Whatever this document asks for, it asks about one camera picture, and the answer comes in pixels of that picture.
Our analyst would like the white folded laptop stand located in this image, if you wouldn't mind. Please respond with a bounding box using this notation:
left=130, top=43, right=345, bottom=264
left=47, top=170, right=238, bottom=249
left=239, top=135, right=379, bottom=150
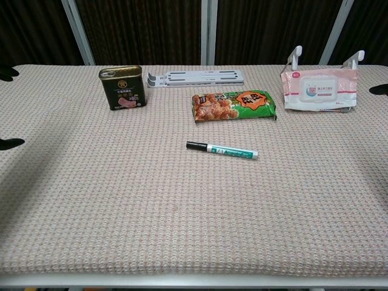
left=147, top=69, right=245, bottom=89

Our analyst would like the green orange snack bag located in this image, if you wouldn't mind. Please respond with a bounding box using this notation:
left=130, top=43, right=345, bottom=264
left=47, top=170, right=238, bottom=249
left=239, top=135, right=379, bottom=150
left=191, top=89, right=278, bottom=124

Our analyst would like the metal stand with white tips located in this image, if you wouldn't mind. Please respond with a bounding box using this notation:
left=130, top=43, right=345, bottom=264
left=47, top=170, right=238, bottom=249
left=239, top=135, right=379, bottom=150
left=284, top=45, right=366, bottom=73

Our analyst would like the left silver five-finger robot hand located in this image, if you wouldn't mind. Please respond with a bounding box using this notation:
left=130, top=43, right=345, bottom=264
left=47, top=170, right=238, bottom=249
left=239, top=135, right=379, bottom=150
left=0, top=65, right=25, bottom=152

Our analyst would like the grey partition frame post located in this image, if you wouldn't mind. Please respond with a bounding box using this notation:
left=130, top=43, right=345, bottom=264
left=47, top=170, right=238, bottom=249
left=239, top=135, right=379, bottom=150
left=200, top=0, right=219, bottom=65
left=319, top=0, right=356, bottom=65
left=61, top=0, right=96, bottom=66

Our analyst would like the black marker cap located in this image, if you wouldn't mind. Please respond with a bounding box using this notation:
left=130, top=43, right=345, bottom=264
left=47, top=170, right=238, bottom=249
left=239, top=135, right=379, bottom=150
left=186, top=141, right=208, bottom=152

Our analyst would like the white table frame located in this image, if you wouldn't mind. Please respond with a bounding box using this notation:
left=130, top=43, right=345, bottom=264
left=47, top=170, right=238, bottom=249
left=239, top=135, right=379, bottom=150
left=0, top=273, right=388, bottom=291

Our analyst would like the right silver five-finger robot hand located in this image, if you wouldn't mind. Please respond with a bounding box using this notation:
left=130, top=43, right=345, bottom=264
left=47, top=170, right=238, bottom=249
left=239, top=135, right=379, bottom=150
left=369, top=83, right=388, bottom=96

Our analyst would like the pink woven tablecloth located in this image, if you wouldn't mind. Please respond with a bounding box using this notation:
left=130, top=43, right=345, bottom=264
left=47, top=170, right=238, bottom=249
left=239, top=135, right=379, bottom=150
left=0, top=64, right=388, bottom=277

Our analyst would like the pink wet wipes pack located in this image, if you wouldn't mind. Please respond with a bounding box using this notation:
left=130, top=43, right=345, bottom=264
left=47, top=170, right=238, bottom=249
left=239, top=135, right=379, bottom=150
left=280, top=68, right=360, bottom=112

